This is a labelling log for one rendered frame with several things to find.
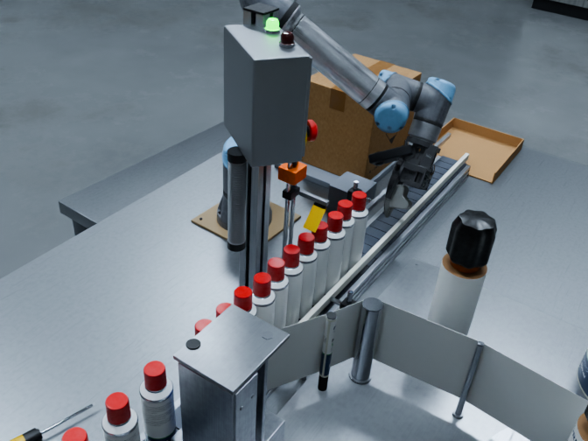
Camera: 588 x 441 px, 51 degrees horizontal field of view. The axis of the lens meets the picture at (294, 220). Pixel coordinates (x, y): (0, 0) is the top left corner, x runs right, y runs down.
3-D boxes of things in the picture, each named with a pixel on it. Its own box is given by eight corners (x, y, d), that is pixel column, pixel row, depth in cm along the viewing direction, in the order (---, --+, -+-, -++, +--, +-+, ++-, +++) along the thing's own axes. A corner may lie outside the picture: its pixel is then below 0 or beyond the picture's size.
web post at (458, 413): (460, 421, 114) (485, 349, 104) (450, 416, 115) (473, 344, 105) (465, 414, 116) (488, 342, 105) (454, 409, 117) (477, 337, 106)
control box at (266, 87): (250, 169, 105) (254, 59, 94) (223, 124, 118) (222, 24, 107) (306, 161, 108) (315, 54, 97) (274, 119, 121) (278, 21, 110)
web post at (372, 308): (364, 388, 119) (378, 317, 109) (344, 377, 121) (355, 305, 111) (375, 374, 123) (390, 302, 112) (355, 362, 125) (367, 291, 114)
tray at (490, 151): (493, 184, 196) (495, 172, 194) (416, 157, 208) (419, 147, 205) (521, 149, 217) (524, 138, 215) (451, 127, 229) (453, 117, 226)
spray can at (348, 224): (333, 286, 144) (343, 212, 132) (320, 273, 147) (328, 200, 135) (351, 278, 146) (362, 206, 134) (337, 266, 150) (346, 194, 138)
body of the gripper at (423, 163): (417, 191, 153) (436, 144, 151) (387, 179, 157) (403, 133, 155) (426, 192, 160) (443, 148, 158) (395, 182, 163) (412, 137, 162)
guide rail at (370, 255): (266, 369, 120) (267, 362, 119) (261, 367, 120) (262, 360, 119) (468, 159, 195) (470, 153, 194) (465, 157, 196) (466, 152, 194)
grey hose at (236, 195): (237, 254, 120) (239, 157, 108) (223, 247, 121) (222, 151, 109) (248, 245, 122) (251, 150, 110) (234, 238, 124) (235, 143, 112)
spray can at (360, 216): (356, 276, 147) (367, 203, 135) (335, 269, 149) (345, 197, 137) (362, 263, 151) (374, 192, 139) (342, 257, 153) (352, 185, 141)
